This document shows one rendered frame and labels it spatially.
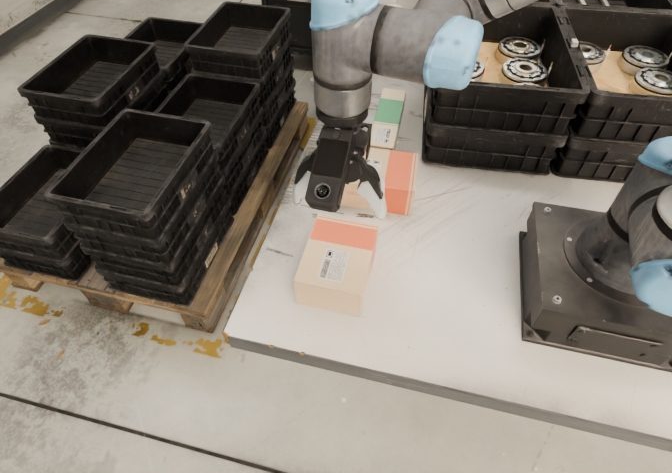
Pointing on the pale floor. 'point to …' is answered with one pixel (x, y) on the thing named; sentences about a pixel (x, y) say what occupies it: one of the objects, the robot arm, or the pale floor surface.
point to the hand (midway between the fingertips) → (337, 215)
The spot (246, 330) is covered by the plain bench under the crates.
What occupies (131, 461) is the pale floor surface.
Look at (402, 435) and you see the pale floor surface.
